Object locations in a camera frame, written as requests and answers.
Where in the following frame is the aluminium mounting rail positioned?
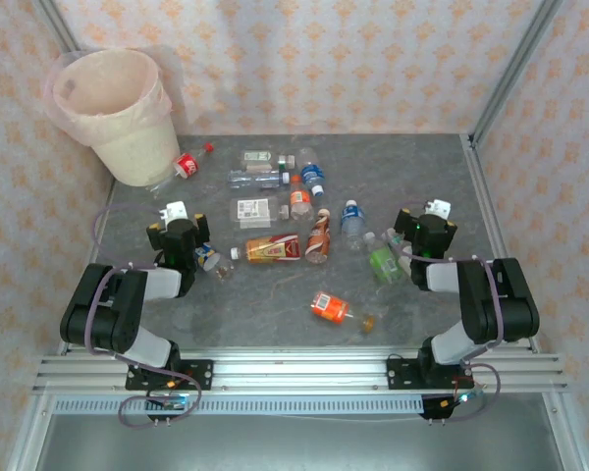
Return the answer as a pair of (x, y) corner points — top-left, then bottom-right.
(31, 346), (570, 394)

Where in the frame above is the small clear plastic bottle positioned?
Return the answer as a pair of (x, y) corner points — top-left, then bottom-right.
(382, 226), (416, 269)

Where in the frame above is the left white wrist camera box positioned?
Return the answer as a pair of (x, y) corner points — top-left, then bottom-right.
(158, 199), (190, 222)

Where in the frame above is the blue yellow label bottle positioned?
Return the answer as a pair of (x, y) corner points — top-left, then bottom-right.
(194, 242), (236, 282)

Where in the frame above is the grey metal lower shelf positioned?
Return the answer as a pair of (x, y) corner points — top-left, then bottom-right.
(31, 411), (568, 471)

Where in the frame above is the left controller circuit board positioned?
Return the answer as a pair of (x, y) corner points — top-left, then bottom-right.
(145, 390), (188, 412)

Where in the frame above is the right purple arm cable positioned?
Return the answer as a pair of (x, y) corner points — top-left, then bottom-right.
(395, 199), (503, 426)

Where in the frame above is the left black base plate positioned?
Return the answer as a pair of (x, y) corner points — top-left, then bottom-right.
(125, 358), (215, 393)

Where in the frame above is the orange bottle amber cap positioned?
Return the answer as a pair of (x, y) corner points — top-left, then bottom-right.
(311, 290), (377, 338)

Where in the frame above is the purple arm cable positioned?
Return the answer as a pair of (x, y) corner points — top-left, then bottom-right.
(395, 199), (503, 426)
(85, 202), (203, 429)

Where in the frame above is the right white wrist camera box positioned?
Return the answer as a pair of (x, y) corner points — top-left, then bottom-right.
(424, 198), (453, 220)

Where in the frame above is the right controller circuit board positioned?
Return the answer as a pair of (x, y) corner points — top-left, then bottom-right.
(451, 390), (487, 408)

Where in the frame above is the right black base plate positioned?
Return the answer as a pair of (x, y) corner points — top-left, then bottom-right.
(386, 357), (476, 393)

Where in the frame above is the clear flat bottle green collar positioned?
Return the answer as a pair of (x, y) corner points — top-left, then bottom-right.
(240, 148), (297, 177)

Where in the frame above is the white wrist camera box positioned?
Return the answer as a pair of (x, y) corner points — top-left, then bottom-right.
(158, 199), (190, 222)
(424, 198), (453, 220)

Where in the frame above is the brown coffee drink bottle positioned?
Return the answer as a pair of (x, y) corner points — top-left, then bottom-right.
(304, 208), (333, 265)

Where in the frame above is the right aluminium table rail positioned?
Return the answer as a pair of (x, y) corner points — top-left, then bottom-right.
(462, 131), (542, 354)

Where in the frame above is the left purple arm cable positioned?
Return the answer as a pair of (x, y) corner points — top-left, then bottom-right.
(85, 202), (203, 429)

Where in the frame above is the right aluminium frame post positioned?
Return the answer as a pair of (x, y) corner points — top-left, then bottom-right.
(469, 0), (568, 148)

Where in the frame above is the cream plastic bin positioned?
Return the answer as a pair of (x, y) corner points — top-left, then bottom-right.
(52, 48), (182, 187)

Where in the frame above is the left aluminium frame post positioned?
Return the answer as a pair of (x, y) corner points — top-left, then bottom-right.
(31, 0), (82, 53)

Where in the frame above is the blue label water bottle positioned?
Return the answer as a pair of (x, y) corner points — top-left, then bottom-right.
(340, 199), (367, 252)
(298, 148), (326, 197)

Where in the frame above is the red label cola bottle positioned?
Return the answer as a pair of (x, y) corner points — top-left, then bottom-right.
(145, 141), (216, 197)

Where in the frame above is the clear bottle white cap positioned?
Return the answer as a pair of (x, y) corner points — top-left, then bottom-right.
(229, 195), (291, 231)

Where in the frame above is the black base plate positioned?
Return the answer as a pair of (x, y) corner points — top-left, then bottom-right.
(125, 358), (215, 393)
(386, 357), (476, 393)

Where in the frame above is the clear bottle blue cap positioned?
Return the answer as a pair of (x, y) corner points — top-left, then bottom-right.
(227, 169), (292, 191)

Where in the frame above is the green plastic bottle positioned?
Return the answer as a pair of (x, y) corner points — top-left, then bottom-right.
(362, 231), (408, 285)

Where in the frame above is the slotted grey cable duct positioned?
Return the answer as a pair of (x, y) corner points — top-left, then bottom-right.
(51, 394), (426, 416)

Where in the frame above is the aluminium frame post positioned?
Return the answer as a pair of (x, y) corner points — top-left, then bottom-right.
(31, 0), (82, 53)
(469, 0), (568, 148)

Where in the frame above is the controller circuit board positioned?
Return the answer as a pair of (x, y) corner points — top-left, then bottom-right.
(451, 390), (487, 408)
(145, 390), (188, 412)

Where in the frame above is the golden red tea bottle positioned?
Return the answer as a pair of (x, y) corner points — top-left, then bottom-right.
(229, 233), (303, 266)

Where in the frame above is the orange label orange cap bottle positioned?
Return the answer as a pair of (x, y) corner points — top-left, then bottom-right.
(288, 175), (315, 223)

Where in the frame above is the pink translucent bin liner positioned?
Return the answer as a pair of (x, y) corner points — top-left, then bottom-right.
(42, 45), (174, 148)

